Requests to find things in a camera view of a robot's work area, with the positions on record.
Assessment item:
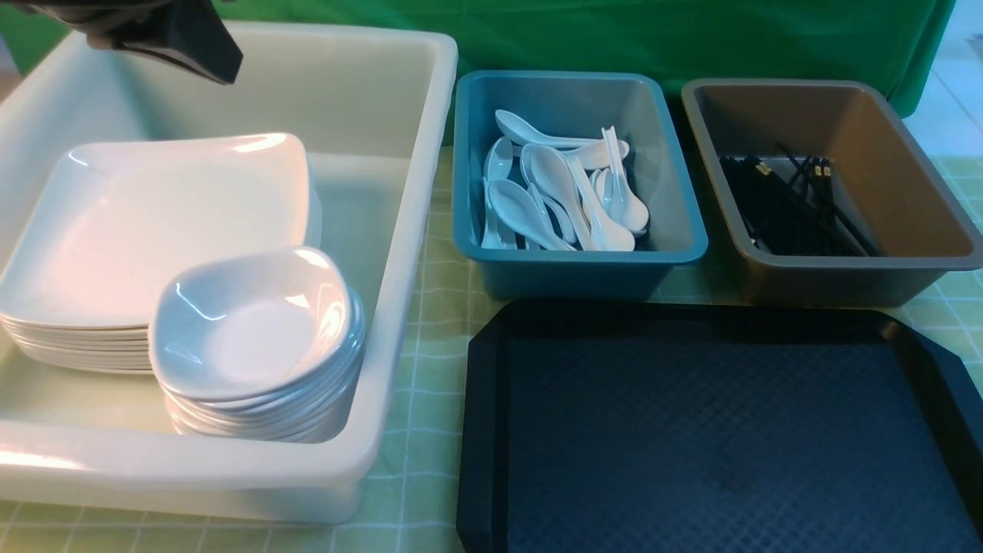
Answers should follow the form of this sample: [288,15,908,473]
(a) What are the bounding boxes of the white spoon right upright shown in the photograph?
[601,127,649,236]

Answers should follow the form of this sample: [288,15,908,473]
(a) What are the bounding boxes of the white spoon centre large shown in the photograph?
[524,144,597,251]

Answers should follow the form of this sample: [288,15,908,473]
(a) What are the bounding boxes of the teal plastic spoon bin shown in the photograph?
[452,70,709,301]

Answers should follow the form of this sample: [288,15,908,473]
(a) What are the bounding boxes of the white spoon top of bin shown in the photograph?
[495,109,603,148]

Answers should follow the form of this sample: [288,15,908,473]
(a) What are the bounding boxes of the large white plastic tub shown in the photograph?
[2,22,458,524]

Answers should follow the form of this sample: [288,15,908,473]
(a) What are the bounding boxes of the stack of white bowls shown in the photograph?
[163,291,366,444]

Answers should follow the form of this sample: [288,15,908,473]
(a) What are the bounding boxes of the green backdrop cloth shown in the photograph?
[0,0,958,119]

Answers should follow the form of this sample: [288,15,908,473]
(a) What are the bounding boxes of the green checkered tablecloth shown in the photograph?
[2,147,981,552]

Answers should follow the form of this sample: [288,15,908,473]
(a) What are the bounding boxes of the black serving tray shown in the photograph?
[456,299,982,552]

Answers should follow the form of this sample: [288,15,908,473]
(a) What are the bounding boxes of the white square rice plate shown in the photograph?
[2,133,312,328]

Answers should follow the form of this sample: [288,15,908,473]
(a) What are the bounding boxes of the pile of black chopsticks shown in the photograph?
[719,141,882,257]

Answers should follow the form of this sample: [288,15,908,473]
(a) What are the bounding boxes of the stack of white square plates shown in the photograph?
[2,160,319,372]

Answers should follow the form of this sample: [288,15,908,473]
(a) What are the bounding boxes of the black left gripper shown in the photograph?
[8,1,243,85]

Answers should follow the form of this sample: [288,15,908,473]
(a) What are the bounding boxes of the white ceramic soup spoon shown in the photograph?
[568,158,636,252]

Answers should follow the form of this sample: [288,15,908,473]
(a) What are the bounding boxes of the white spoon far left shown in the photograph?
[482,136,517,250]

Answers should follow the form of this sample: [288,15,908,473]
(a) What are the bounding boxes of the white bowl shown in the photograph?
[149,247,366,402]

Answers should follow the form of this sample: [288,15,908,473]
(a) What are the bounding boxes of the brown plastic chopstick bin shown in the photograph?
[681,78,981,308]

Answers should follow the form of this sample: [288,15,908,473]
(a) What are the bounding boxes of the white spoon front left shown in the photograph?
[488,180,575,251]

